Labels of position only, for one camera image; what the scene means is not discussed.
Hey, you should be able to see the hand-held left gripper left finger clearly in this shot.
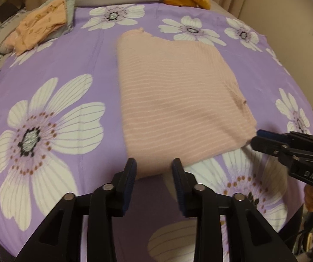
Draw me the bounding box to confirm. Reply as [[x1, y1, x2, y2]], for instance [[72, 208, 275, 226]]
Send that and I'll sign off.
[[15, 157, 138, 262]]

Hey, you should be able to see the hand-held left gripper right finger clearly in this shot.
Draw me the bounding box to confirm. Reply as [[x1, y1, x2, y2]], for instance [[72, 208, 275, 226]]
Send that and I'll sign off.
[[172, 158, 296, 262]]

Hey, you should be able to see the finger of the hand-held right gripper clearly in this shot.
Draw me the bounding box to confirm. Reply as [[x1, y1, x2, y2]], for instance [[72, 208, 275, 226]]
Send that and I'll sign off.
[[256, 129, 313, 146], [251, 136, 292, 165]]

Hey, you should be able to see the pink striped knit sweater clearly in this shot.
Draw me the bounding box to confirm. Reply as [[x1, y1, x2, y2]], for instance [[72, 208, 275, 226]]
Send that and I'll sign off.
[[117, 28, 257, 180]]

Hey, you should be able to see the purple floral bed sheet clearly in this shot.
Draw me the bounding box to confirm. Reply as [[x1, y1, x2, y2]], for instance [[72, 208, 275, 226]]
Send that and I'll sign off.
[[0, 3, 313, 262]]

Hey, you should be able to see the grey folded garment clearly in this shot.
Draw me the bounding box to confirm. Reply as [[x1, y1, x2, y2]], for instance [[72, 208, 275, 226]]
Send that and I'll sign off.
[[40, 0, 76, 40]]

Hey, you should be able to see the orange printed garment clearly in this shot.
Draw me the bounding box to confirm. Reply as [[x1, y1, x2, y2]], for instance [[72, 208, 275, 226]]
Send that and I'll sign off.
[[3, 0, 67, 55]]

